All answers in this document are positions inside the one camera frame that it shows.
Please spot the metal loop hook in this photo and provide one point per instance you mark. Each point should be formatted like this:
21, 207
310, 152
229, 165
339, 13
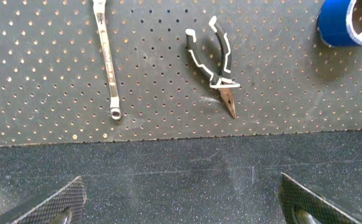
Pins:
230, 85

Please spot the roll of blue tape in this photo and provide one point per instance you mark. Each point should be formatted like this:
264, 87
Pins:
333, 25

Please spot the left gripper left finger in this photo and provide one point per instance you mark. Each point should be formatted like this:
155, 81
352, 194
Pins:
56, 205

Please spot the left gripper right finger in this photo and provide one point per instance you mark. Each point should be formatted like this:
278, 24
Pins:
305, 202

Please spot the black and white pliers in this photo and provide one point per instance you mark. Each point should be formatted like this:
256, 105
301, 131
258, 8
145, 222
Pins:
199, 59

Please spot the black pegboard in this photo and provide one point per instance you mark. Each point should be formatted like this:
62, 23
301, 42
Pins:
44, 62

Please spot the wrench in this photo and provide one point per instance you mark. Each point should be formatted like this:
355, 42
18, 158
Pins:
108, 62

